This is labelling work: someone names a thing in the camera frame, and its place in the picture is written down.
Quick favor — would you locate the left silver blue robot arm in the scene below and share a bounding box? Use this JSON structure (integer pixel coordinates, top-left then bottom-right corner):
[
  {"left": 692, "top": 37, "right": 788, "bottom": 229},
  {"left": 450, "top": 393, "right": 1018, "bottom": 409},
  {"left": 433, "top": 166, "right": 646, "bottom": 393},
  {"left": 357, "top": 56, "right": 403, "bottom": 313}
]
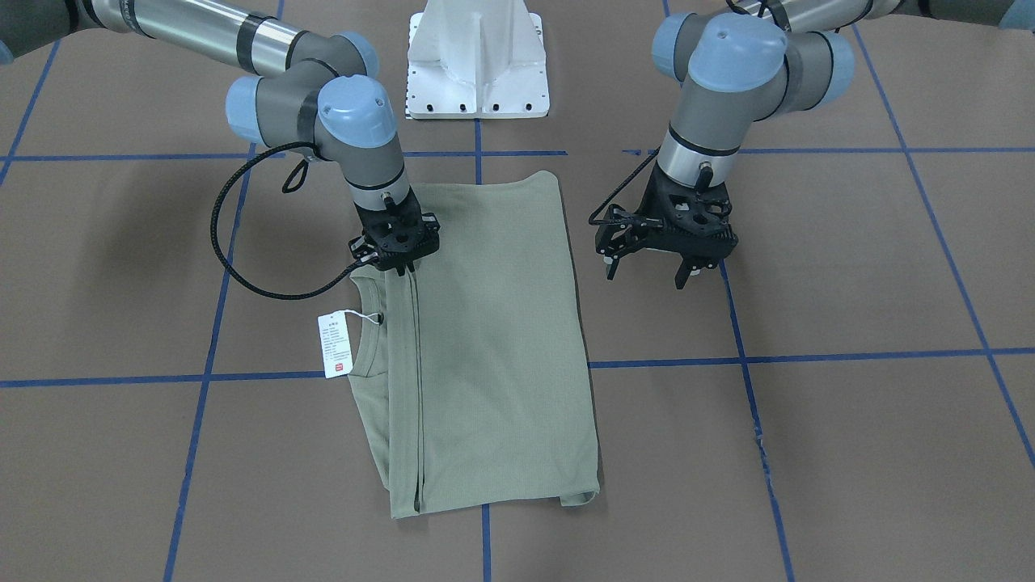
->
[{"left": 589, "top": 1, "right": 1033, "bottom": 289}]

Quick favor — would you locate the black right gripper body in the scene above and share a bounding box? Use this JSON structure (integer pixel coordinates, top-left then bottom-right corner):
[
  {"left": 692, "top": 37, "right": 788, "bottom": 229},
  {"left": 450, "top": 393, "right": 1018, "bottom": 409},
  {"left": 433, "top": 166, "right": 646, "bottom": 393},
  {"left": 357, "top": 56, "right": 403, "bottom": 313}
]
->
[{"left": 349, "top": 198, "right": 440, "bottom": 273}]

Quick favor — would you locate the olive green long-sleeve shirt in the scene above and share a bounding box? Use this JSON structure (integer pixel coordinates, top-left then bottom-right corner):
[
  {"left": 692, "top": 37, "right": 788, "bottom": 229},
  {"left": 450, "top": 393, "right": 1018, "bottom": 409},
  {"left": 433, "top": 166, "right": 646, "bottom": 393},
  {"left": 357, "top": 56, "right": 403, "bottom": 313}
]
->
[{"left": 349, "top": 171, "right": 600, "bottom": 519}]

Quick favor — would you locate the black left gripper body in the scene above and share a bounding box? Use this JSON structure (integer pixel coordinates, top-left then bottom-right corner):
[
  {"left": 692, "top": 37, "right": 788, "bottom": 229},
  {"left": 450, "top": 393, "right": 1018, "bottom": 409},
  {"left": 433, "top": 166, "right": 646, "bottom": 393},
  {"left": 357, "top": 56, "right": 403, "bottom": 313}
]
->
[{"left": 595, "top": 174, "right": 738, "bottom": 263}]

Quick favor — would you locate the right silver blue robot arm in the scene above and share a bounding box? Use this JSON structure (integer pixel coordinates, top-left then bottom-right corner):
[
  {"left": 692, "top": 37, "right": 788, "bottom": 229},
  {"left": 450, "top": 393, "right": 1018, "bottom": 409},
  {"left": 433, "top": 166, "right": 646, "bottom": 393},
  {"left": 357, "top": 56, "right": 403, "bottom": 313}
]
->
[{"left": 1, "top": 1, "right": 439, "bottom": 272}]

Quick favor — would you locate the white paper price tag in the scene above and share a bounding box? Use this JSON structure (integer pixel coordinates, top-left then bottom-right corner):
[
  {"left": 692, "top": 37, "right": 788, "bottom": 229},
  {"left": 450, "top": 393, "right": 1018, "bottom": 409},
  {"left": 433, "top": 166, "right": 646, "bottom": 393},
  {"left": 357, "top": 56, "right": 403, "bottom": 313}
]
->
[{"left": 317, "top": 310, "right": 353, "bottom": 379}]

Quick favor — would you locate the white camera mast with base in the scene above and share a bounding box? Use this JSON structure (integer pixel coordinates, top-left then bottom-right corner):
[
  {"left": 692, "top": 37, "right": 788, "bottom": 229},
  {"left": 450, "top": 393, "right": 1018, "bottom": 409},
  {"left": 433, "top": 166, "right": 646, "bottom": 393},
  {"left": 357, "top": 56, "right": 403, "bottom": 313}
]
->
[{"left": 404, "top": 1, "right": 551, "bottom": 120}]

